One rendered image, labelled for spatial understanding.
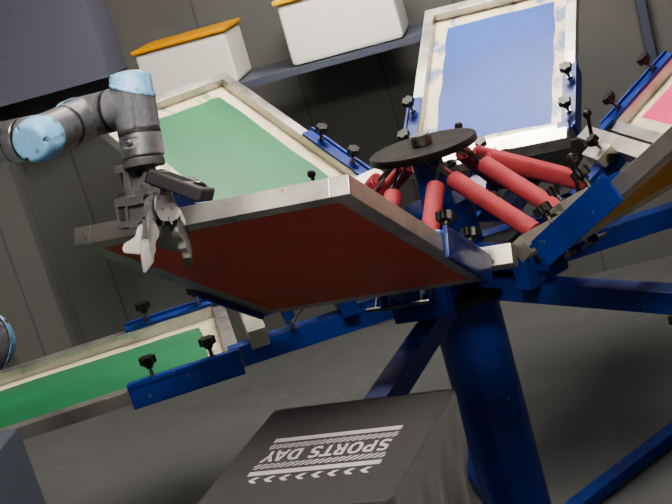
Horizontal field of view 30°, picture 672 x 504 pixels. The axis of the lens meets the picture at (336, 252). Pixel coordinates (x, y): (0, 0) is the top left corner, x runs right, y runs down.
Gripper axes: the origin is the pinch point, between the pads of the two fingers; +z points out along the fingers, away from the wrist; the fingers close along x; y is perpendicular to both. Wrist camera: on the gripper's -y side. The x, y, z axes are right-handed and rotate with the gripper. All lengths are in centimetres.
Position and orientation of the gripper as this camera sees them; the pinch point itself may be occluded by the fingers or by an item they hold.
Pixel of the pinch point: (172, 271)
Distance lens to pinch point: 219.1
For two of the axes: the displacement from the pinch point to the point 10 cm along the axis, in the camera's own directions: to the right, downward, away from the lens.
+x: -3.9, 0.5, -9.2
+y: -9.1, 1.6, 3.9
